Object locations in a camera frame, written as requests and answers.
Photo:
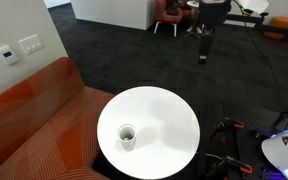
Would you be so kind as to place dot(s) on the white paper cup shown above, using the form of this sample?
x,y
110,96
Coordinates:
x,y
127,136

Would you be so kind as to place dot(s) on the round white table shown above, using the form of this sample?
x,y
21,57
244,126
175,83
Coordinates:
x,y
168,132

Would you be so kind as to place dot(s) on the white partition counter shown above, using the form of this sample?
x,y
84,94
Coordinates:
x,y
138,14

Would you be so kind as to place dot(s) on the orange chair white legs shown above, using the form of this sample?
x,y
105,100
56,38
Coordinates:
x,y
172,12

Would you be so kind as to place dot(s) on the upper black orange clamp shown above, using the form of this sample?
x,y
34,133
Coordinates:
x,y
227,125

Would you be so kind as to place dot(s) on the black orange clamp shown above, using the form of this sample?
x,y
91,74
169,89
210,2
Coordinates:
x,y
227,125
225,162

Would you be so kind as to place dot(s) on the orange sofa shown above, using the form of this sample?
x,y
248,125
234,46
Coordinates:
x,y
48,126

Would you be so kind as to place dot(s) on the lower black orange clamp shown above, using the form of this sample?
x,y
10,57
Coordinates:
x,y
225,162

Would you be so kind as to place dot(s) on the orange round ottoman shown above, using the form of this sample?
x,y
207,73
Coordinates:
x,y
280,22

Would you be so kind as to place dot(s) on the white light switch plate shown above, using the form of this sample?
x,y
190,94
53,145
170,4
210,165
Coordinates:
x,y
31,44

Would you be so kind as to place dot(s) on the white wall thermostat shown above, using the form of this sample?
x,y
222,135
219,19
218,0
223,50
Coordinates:
x,y
7,55

